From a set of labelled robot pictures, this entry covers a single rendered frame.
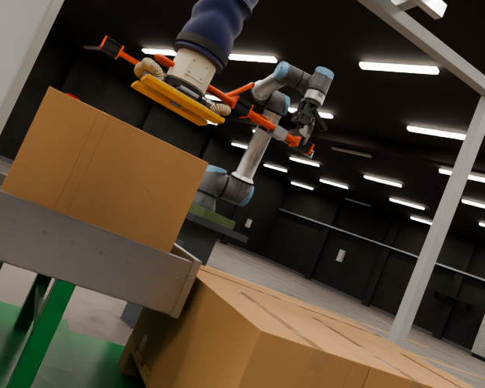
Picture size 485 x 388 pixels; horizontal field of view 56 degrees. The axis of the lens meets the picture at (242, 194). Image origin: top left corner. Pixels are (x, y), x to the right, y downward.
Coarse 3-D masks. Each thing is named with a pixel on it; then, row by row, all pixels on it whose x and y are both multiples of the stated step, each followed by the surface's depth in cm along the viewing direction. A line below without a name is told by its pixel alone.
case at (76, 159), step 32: (64, 96) 149; (32, 128) 146; (64, 128) 150; (96, 128) 154; (128, 128) 158; (32, 160) 147; (64, 160) 151; (96, 160) 155; (128, 160) 159; (160, 160) 164; (192, 160) 169; (32, 192) 148; (64, 192) 152; (96, 192) 156; (128, 192) 160; (160, 192) 165; (192, 192) 170; (96, 224) 157; (128, 224) 161; (160, 224) 166
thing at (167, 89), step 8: (144, 80) 169; (152, 80) 165; (160, 80) 168; (152, 88) 175; (160, 88) 169; (168, 88) 168; (168, 96) 177; (176, 96) 171; (184, 96) 171; (184, 104) 177; (192, 104) 172; (200, 104) 175; (200, 112) 178; (208, 112) 175; (208, 120) 185; (216, 120) 178; (224, 120) 178
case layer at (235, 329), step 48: (192, 288) 167; (240, 288) 190; (144, 336) 190; (192, 336) 151; (240, 336) 126; (288, 336) 126; (336, 336) 167; (192, 384) 138; (240, 384) 118; (288, 384) 124; (336, 384) 130; (384, 384) 137; (432, 384) 149
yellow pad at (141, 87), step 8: (136, 88) 187; (144, 88) 183; (152, 96) 189; (160, 96) 186; (168, 104) 190; (176, 112) 198; (184, 112) 191; (192, 112) 192; (192, 120) 199; (200, 120) 194
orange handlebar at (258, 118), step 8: (120, 56) 199; (128, 56) 199; (160, 56) 177; (168, 64) 179; (208, 88) 187; (216, 96) 193; (224, 96) 190; (256, 120) 198; (264, 120) 198; (272, 128) 201; (288, 136) 204
